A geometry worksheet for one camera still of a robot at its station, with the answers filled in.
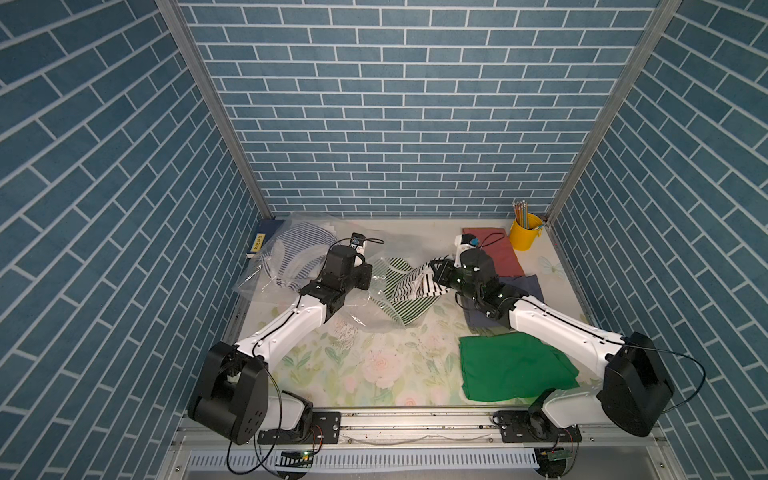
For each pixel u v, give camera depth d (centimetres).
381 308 85
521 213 104
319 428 73
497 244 67
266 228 116
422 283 83
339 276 65
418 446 72
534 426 66
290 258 105
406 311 94
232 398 41
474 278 62
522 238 110
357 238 75
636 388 42
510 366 82
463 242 74
